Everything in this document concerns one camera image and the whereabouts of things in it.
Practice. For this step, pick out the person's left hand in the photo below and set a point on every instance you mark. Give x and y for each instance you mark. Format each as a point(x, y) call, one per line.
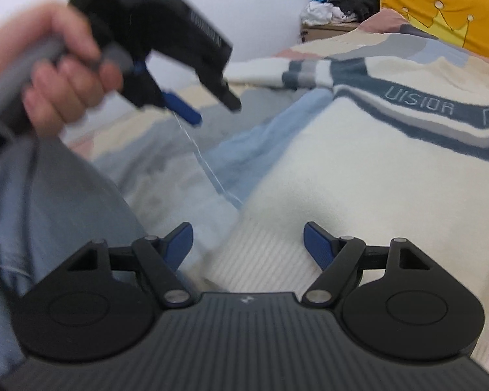
point(60, 94)

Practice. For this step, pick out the white crumpled clothing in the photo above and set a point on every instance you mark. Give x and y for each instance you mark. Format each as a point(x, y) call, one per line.
point(320, 14)

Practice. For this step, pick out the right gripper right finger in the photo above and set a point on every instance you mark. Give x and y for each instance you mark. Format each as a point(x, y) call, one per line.
point(339, 261)

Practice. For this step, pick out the blue denim trouser leg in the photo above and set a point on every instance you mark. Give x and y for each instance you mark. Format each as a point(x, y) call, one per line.
point(52, 202)

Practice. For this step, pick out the yellow crown cushion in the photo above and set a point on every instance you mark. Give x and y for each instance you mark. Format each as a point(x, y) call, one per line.
point(462, 23)

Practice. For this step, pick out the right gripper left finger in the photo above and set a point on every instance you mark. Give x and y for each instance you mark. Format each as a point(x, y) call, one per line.
point(159, 259)

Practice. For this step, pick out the cream striped knit sweater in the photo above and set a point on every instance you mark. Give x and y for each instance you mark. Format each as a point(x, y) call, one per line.
point(401, 151)

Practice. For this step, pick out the patchwork colour block duvet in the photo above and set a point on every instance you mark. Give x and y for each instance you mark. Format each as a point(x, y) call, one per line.
point(236, 122)

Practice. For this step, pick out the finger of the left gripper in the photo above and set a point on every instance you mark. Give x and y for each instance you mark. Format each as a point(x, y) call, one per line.
point(213, 82)
point(177, 105)

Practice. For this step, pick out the black clothing pile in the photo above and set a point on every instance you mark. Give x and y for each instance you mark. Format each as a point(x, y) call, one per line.
point(361, 9)

